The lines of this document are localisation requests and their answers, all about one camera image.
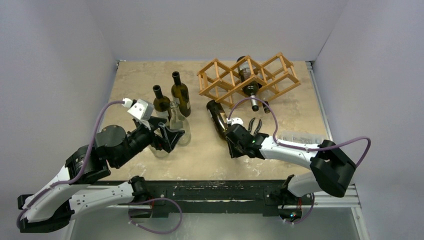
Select clear glass bottle front-left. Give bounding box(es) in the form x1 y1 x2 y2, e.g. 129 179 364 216
148 144 169 159

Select dark green bottle silver neck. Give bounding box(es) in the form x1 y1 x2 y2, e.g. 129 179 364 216
206 100 228 140

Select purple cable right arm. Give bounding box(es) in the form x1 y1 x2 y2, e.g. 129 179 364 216
227 96 372 170

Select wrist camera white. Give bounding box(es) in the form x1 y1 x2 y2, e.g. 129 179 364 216
122 98 154 129
226 117 244 126

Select dark green bottle back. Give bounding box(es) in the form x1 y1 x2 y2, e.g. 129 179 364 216
171 71 191 117

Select wooden wine rack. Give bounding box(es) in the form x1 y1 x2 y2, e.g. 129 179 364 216
196 52 301 108

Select clear glass bottle tall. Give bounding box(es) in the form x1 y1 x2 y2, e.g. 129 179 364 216
169 101 192 147

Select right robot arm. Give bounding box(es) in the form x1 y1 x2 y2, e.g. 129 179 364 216
225 124 357 204

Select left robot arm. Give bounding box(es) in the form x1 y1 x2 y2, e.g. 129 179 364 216
16 117 185 233

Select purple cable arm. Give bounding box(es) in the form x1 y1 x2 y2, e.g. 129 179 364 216
15 100 128 229
227 96 372 170

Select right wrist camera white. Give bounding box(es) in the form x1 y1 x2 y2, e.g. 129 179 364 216
226 117 244 126

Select square clear whisky bottle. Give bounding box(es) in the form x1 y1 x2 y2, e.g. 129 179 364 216
262 101 271 114

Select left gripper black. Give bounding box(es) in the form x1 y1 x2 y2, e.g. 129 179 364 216
114 115 185 167

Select dark green bottle left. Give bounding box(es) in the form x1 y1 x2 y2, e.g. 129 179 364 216
152 85 172 121

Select dark bottle in rack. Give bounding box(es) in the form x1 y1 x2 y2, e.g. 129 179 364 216
235 56 261 113

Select black grey pliers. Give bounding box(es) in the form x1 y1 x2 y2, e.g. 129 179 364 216
247 117 263 136

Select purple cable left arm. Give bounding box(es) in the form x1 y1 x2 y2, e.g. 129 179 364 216
15 100 128 229

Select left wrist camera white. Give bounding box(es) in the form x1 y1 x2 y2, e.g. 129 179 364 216
122 98 154 129

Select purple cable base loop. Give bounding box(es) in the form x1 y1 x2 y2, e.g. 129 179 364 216
127 197 184 235

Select clear plastic parts box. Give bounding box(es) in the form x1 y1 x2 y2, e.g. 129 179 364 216
280 130 325 145

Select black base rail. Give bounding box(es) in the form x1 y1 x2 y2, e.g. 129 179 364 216
130 180 313 220

